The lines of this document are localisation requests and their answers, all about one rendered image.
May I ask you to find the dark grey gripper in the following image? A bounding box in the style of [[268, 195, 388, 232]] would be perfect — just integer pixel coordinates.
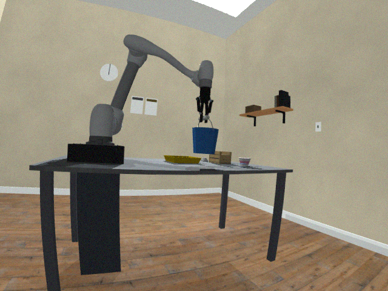
[[196, 87, 213, 122]]

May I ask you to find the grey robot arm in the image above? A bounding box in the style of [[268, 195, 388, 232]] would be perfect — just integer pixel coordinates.
[[85, 35, 213, 146]]

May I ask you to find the yellow shallow tray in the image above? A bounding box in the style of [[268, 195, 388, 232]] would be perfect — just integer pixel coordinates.
[[164, 155, 201, 163]]

